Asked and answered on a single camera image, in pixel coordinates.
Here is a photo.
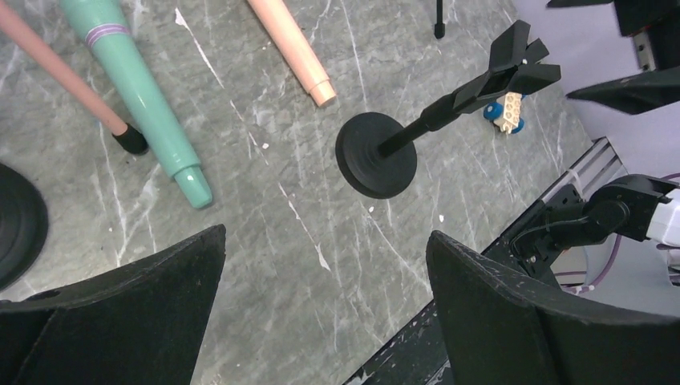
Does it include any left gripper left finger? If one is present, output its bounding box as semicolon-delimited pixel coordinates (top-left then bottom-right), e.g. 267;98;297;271
1;225;226;384

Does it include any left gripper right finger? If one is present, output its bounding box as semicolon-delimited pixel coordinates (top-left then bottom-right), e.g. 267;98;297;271
426;229;680;385

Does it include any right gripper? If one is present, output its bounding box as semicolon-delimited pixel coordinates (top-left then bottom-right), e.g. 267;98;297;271
567;0;679;115

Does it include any black mic stand with clip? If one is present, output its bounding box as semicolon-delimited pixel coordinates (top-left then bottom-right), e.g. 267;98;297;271
335;20;561;199

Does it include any green toy microphone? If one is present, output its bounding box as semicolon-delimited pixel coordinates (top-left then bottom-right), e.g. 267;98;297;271
59;0;213;209

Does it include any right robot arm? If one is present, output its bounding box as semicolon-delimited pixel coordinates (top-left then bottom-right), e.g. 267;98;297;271
509;1;679;260

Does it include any pink music stand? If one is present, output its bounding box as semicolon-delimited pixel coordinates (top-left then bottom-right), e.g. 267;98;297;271
1;2;149;155

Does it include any beige blue brick car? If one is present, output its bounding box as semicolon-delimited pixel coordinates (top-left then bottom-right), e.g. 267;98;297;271
483;92;526;135

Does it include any pink toy microphone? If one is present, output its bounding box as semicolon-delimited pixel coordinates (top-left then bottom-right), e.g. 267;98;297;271
248;0;337;107

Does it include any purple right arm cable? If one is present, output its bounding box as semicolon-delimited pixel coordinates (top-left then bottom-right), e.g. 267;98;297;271
552;172;680;296

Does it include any black shock-mount boom stand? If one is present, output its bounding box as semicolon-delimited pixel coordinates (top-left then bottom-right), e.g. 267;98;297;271
434;0;446;39

